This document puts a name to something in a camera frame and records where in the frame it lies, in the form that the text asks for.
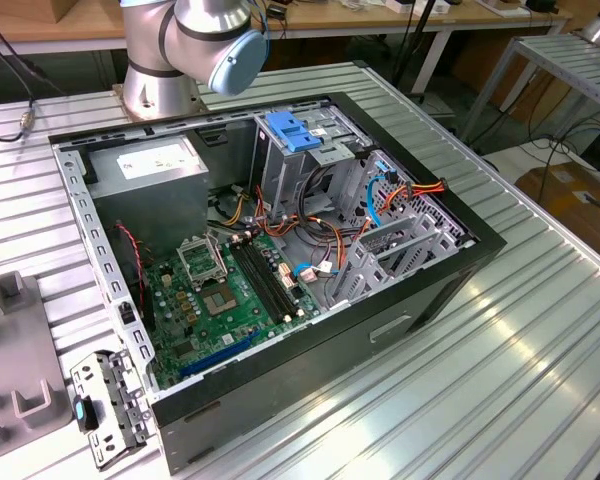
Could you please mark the black teal latch tab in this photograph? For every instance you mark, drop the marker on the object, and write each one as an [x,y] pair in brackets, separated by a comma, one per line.
[82,412]

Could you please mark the grey parts rack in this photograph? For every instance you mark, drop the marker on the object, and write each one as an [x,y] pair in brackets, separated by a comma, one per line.
[15,345]

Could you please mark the black RAM slot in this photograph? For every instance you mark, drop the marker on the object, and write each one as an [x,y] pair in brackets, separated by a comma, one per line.
[266,280]
[255,280]
[260,280]
[271,280]

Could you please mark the black case fan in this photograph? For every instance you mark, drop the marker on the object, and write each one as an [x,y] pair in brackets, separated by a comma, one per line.
[129,265]

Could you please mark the hinged metal card retainer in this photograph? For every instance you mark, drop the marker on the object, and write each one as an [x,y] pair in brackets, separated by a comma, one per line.
[122,395]

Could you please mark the black tripod stand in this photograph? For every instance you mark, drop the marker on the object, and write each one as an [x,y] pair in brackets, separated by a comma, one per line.
[424,22]

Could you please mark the grey metal disk bay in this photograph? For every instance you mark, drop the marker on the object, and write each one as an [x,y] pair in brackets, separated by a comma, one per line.
[365,260]

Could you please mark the CPU socket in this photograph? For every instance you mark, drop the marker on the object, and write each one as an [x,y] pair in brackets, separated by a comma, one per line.
[221,300]

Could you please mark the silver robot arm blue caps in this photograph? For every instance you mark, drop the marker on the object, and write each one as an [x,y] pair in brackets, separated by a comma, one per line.
[150,60]

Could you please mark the grey metal optical drive cage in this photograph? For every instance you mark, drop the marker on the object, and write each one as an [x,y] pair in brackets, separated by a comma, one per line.
[280,170]

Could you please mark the blue plastic drive latch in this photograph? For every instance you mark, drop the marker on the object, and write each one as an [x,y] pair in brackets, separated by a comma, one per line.
[290,132]

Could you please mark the metal slat side table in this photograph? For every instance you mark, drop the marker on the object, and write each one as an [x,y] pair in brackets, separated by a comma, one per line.
[555,60]

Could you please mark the green motherboard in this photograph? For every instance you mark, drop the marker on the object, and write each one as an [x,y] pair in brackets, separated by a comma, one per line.
[230,332]

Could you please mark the blue expansion slot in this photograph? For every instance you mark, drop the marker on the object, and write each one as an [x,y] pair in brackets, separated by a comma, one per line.
[220,356]

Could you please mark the large cardboard box with label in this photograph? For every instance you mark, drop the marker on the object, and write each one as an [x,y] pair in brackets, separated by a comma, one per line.
[570,200]

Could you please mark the black open PC case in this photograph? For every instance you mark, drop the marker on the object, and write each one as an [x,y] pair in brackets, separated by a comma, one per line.
[305,385]

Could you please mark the grey power supply unit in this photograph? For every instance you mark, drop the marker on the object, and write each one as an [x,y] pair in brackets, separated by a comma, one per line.
[150,210]

